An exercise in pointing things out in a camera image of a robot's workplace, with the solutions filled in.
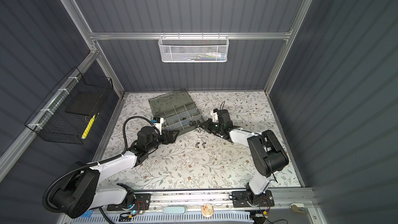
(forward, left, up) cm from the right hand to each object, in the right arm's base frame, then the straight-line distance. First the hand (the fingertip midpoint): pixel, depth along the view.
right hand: (201, 125), depth 90 cm
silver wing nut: (-8, -1, -9) cm, 12 cm away
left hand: (-6, +15, +2) cm, 16 cm away
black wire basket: (-6, +63, +19) cm, 66 cm away
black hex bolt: (+7, +7, -9) cm, 13 cm away
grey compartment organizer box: (+18, +17, -7) cm, 26 cm away
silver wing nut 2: (-8, +3, -10) cm, 13 cm away
